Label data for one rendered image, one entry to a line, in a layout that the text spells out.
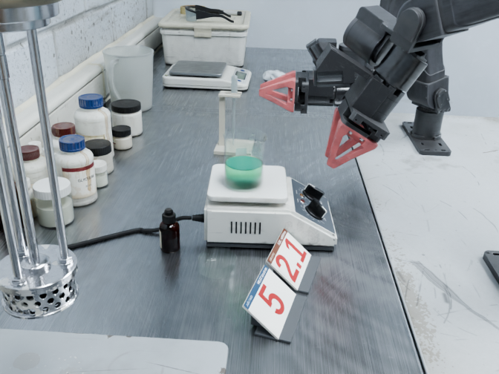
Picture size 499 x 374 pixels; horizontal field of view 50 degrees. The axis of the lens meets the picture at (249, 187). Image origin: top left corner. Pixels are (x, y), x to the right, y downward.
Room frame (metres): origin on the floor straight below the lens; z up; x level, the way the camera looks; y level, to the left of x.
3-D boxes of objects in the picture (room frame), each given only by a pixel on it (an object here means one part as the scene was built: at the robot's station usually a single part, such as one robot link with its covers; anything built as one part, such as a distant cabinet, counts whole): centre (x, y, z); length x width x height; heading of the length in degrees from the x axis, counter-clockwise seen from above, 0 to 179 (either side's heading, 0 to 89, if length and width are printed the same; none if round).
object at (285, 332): (0.53, -0.04, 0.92); 0.09 x 0.06 x 0.04; 163
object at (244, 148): (0.73, 0.01, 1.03); 0.07 x 0.06 x 0.08; 52
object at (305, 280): (0.63, -0.07, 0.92); 0.09 x 0.06 x 0.04; 163
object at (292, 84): (1.07, -0.06, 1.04); 0.09 x 0.07 x 0.07; 86
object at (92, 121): (1.02, 0.32, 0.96); 0.07 x 0.07 x 0.13
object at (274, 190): (0.74, 0.00, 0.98); 0.12 x 0.12 x 0.01; 0
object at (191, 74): (1.64, 0.14, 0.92); 0.26 x 0.19 x 0.05; 87
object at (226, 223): (0.75, -0.02, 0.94); 0.22 x 0.13 x 0.08; 90
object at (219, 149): (1.09, 0.04, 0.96); 0.08 x 0.08 x 0.13; 85
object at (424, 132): (1.19, -0.41, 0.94); 0.20 x 0.07 x 0.08; 178
